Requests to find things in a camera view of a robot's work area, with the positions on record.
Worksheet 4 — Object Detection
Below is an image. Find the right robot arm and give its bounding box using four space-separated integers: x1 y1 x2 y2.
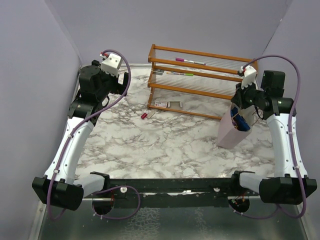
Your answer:
229 65 317 205

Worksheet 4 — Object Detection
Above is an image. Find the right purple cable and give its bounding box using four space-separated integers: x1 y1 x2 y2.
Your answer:
228 54 307 220

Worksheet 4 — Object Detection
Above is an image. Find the small white eraser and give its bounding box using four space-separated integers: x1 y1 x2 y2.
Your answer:
147 111 156 119

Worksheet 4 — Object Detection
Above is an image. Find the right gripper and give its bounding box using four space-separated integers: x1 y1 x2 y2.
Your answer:
232 79 267 110

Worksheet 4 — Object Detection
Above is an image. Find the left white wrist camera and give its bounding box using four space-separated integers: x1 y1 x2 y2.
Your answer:
100 52 123 78

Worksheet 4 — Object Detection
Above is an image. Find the small red cylinder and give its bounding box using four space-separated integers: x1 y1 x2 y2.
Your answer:
141 113 148 119

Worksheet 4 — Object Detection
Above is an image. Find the green capped marker pen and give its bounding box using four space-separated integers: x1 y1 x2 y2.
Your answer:
166 71 194 77

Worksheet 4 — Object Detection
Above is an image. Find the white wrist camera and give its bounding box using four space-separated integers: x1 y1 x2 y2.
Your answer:
100 52 123 78
238 65 257 89

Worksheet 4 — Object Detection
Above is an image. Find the small grey block on shelf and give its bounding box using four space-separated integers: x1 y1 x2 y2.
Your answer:
153 71 163 76

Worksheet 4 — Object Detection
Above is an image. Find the blue Burts chips bag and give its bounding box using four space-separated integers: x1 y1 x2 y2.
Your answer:
230 107 251 132

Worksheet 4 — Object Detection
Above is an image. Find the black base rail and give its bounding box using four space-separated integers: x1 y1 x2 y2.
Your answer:
74 171 260 209

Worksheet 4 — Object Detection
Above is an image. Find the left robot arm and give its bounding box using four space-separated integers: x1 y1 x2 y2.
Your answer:
32 56 129 211

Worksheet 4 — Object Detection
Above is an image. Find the purple cable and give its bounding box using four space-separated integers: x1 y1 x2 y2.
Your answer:
46 48 142 221
228 54 307 220

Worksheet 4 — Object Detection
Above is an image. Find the magenta marker pen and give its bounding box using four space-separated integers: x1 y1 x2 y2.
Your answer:
175 57 206 66

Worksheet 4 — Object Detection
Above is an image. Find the red white card box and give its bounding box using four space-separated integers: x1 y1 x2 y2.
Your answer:
154 101 168 108

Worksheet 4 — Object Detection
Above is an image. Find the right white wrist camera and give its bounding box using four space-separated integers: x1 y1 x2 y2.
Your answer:
238 65 257 89

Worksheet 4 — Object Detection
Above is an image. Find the wooden shelf rack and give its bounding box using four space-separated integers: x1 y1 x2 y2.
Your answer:
147 44 251 120

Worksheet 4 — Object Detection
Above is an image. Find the white paper bag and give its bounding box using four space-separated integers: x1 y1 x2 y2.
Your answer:
216 103 256 149

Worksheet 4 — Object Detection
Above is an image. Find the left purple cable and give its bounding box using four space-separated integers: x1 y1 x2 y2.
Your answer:
46 48 142 221

